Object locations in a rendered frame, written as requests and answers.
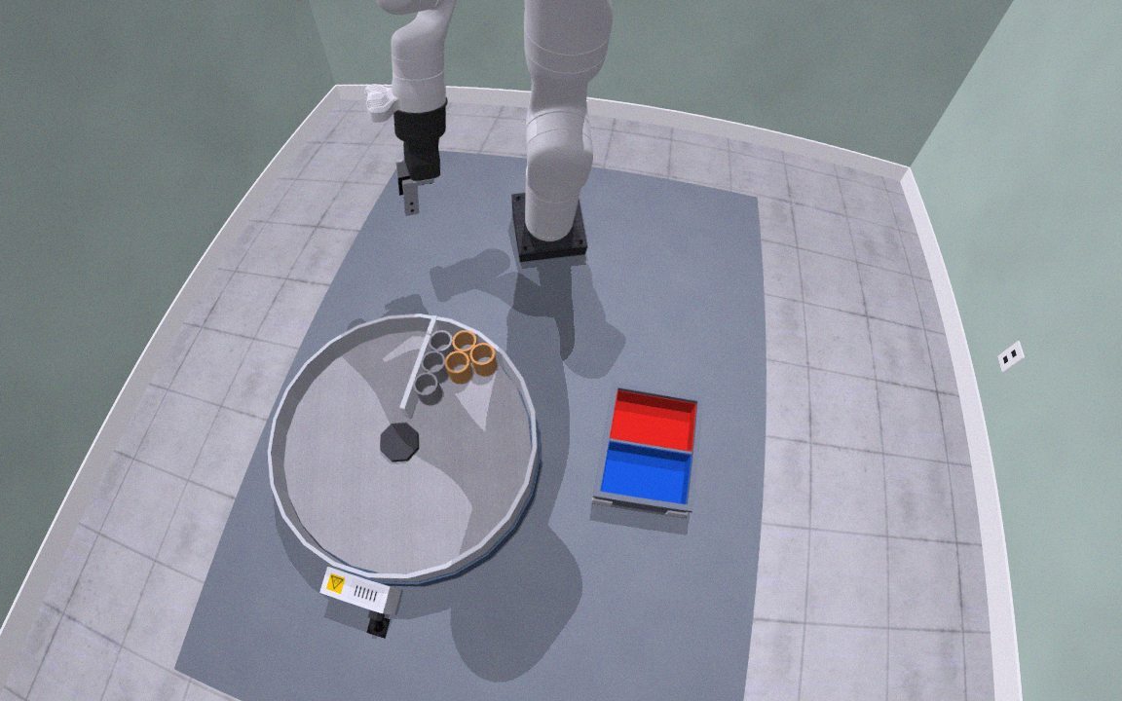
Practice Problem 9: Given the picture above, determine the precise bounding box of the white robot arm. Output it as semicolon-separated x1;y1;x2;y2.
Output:
376;0;613;241

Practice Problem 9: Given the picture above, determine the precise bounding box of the grey metal ring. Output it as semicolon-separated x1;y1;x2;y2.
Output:
413;372;442;405
421;350;449;384
429;330;456;358

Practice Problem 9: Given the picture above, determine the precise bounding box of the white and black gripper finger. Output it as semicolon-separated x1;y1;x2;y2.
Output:
402;178;434;216
395;158;411;195

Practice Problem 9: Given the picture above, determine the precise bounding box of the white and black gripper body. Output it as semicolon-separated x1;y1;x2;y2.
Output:
365;70;448;181

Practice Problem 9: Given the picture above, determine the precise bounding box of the bronze bushing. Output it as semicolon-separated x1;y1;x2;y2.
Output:
445;350;472;384
452;330;477;363
470;343;497;376

